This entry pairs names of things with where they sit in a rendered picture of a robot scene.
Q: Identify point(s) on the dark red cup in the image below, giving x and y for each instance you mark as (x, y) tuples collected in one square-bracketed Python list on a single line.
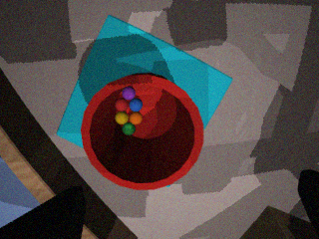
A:
[(165, 145)]

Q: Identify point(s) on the purple marble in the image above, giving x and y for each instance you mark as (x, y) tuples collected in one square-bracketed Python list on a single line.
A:
[(129, 93)]

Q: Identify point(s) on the yellow marble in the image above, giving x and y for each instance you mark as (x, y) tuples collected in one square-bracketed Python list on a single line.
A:
[(121, 117)]

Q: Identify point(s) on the green marble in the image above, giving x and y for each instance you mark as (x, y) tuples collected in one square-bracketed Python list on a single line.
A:
[(129, 128)]

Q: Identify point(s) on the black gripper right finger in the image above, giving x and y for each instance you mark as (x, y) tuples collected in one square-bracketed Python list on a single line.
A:
[(308, 189)]

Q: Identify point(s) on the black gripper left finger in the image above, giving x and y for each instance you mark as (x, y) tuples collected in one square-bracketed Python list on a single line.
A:
[(61, 217)]

